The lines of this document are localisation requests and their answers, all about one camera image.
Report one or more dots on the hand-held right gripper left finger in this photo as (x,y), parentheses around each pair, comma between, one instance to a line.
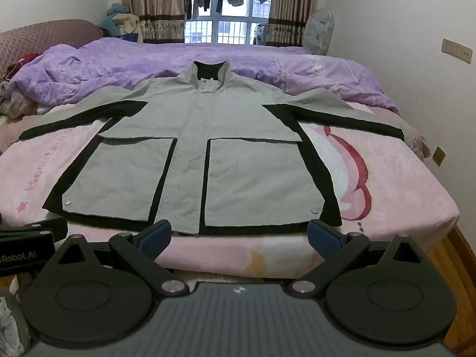
(154,238)

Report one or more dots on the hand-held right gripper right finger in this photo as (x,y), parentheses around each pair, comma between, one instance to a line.
(325,240)

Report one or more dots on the white crumpled bag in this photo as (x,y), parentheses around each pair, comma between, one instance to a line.
(7,318)

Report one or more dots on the small wall socket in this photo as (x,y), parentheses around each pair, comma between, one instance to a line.
(439,156)

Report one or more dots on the barred window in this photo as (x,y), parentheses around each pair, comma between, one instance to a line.
(230,26)

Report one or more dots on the grey and black jacket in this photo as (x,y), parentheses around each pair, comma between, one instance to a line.
(193,137)

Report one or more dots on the pink printed bed sheet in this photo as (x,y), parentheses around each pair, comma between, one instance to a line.
(372,193)

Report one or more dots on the pink quilted headboard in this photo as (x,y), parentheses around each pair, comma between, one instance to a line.
(44,37)

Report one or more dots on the brown patterned curtain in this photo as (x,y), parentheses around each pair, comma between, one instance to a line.
(156,0)
(290,7)

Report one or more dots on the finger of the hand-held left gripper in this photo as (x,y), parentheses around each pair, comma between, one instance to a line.
(55,227)

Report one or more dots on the cream plush blanket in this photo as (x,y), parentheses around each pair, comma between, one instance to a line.
(132,26)

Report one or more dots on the purple duvet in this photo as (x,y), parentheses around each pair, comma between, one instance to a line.
(130,59)

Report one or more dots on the pile of clothes by curtain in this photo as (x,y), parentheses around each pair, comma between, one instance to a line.
(113,16)

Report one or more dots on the covered standing fan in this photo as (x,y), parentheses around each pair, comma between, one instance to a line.
(319,29)

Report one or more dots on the wide wall socket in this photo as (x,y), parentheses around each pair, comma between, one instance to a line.
(457,50)

